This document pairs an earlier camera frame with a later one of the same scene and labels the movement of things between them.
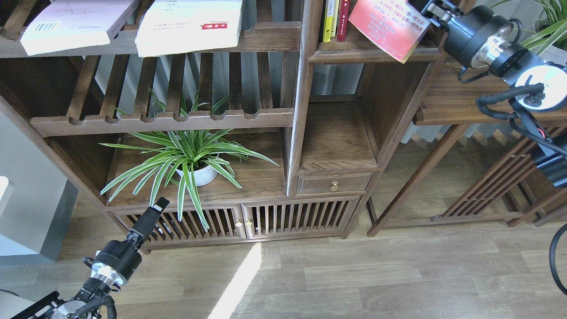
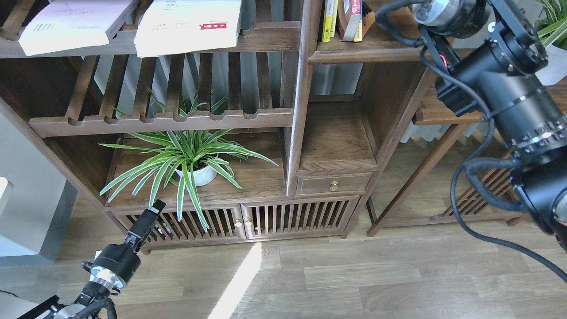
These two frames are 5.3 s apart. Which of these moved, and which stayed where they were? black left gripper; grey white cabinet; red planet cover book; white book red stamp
Moved: red planet cover book
Stayed: black left gripper; white book red stamp; grey white cabinet
